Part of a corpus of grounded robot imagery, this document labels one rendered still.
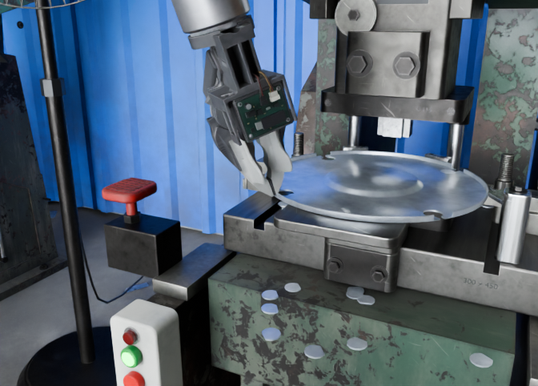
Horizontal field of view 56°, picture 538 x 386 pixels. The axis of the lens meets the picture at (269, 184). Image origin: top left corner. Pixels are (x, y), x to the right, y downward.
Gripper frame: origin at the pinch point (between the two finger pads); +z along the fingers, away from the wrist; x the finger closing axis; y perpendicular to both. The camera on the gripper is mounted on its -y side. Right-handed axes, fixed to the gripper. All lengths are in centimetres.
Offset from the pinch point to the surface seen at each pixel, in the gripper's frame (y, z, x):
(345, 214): 10.9, 2.2, 4.2
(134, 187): -14.8, -1.7, -15.0
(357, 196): 5.2, 4.3, 8.8
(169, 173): -175, 53, 1
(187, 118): -169, 31, 18
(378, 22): -3.4, -12.8, 22.0
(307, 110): -42.8, 7.6, 24.5
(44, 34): -79, -23, -19
